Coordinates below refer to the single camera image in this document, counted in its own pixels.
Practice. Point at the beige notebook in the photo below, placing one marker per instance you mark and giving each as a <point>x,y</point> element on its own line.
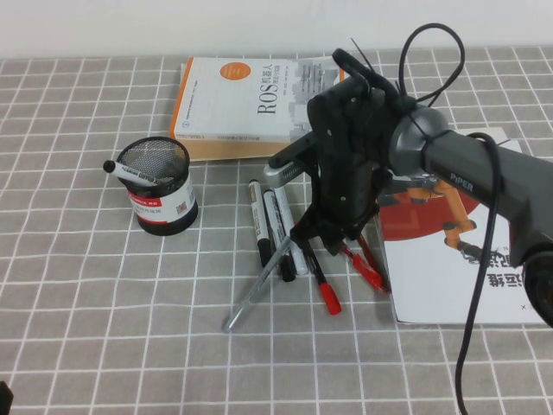
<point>233,150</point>

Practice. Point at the clear silver pen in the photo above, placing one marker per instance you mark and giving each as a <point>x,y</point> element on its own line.
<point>255,289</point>

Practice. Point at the grey checked tablecloth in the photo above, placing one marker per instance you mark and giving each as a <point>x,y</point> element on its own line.
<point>129,324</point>

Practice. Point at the white ROS book orange edge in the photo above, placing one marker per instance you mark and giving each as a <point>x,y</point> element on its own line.
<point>216,108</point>

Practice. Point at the AgileX brochure with orange robot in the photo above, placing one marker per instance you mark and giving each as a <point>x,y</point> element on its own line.
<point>432,281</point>

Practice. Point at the black mesh pen holder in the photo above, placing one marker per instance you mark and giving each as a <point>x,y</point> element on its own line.
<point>164,216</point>

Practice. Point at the white marker black cap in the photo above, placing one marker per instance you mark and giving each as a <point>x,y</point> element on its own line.
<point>129,170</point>
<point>276,225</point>
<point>298,259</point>
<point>258,216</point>

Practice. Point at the black pen red cap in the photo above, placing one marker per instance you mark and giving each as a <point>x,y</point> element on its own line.
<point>328,296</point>

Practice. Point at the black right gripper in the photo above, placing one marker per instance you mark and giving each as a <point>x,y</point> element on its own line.
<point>341,151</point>

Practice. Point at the black zip tie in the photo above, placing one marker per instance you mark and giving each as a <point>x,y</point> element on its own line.
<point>362,55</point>

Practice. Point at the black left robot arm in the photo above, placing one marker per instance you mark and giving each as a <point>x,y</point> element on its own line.
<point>5,400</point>

